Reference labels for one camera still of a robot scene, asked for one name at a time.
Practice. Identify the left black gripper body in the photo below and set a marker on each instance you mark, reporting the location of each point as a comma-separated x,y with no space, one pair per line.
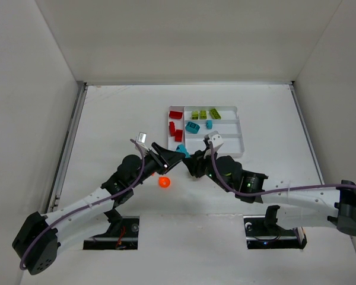
159,160

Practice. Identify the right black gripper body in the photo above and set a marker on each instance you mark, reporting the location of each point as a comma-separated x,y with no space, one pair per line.
199,165

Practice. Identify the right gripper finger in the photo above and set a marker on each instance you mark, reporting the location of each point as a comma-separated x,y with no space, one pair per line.
200,162
193,167

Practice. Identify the teal stepped lego brick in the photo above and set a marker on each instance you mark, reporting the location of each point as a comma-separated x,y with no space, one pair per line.
182,149

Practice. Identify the red arch lego brick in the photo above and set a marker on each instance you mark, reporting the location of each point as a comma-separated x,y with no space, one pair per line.
178,135

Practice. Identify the red slope lego brick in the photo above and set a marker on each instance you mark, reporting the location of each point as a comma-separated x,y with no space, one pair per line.
172,128

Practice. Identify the teal rounded lego brick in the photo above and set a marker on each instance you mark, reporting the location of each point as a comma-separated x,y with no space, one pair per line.
192,127

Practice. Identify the teal square lego brick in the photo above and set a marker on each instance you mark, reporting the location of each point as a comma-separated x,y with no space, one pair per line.
209,124

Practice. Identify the red wedge lego brick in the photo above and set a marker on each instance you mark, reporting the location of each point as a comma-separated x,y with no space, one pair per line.
177,115

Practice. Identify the small green lego brick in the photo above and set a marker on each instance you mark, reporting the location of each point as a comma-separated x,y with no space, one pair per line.
195,115

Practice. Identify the green square lego brick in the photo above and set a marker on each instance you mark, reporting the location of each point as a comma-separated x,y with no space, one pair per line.
202,115

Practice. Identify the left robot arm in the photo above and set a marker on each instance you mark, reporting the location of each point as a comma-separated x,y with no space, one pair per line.
43,236

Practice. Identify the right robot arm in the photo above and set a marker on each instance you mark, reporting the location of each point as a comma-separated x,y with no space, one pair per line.
332,205

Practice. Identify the orange round lego left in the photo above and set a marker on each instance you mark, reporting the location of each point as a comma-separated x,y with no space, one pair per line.
164,182

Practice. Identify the white compartment tray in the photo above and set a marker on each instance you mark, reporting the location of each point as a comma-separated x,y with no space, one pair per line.
228,126

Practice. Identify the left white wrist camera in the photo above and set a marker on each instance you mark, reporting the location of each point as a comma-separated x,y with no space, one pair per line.
140,142

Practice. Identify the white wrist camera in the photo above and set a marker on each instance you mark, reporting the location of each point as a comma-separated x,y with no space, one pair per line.
140,142
213,142

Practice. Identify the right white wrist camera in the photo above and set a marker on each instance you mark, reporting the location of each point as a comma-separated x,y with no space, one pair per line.
213,142

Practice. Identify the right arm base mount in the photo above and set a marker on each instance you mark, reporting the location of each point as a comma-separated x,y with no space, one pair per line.
263,232

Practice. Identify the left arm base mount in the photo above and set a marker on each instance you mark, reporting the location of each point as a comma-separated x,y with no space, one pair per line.
122,235

